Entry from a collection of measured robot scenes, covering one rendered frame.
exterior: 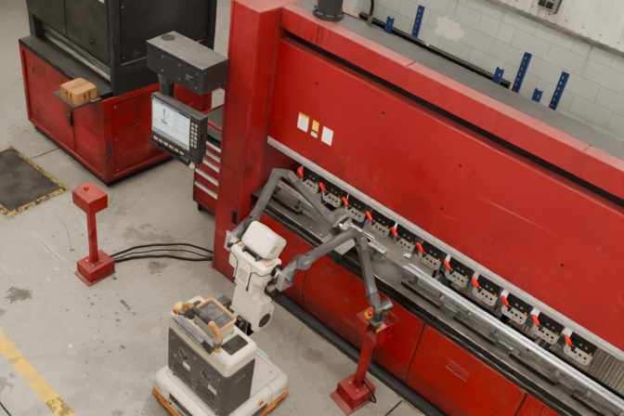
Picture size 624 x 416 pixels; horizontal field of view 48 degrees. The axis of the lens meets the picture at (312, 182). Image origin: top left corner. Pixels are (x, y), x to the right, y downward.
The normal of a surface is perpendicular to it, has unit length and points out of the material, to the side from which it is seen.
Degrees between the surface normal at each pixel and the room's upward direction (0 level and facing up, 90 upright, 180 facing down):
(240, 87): 90
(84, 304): 0
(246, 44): 90
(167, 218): 0
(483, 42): 90
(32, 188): 0
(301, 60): 90
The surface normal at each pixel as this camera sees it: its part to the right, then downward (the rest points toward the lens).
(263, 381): 0.14, -0.80
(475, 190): -0.65, 0.38
